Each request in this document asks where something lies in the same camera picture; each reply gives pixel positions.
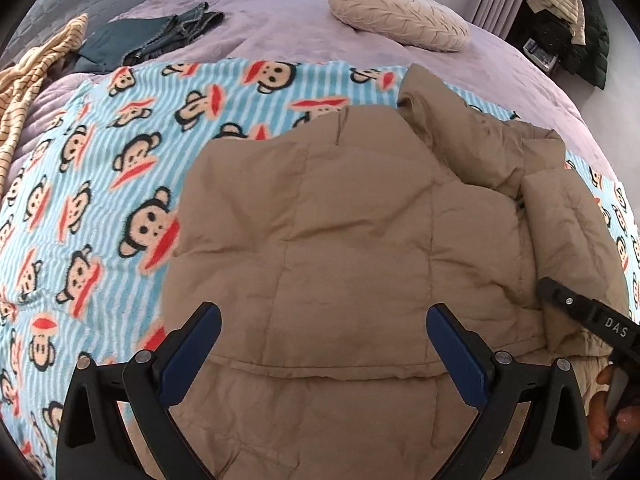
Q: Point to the teal garment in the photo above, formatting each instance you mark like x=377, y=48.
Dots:
x=120, y=42

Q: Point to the person's right hand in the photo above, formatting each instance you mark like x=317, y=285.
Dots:
x=598, y=422

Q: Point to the tan puffer jacket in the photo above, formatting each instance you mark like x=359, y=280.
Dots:
x=350, y=235

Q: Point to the blue jeans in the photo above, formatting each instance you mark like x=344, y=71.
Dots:
x=185, y=27

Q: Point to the black garment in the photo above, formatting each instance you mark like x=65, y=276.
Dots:
x=550, y=35

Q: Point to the dark green coat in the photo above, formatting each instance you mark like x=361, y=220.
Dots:
x=595, y=35

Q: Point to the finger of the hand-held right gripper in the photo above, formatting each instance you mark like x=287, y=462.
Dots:
x=590, y=315

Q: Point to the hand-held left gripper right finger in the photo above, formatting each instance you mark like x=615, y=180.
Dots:
x=452, y=347

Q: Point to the monkey print striped blanket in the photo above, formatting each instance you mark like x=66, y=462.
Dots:
x=100, y=185

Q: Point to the yellow striped cloth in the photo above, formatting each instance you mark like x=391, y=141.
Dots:
x=35, y=70

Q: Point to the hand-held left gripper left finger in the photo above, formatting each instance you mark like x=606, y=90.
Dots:
x=197, y=345

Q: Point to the beige textured pillow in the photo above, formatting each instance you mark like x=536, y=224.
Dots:
x=400, y=12

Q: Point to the purple bedspread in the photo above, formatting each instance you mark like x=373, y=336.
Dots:
x=280, y=25

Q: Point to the cream puffer jacket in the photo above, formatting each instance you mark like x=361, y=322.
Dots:
x=562, y=2

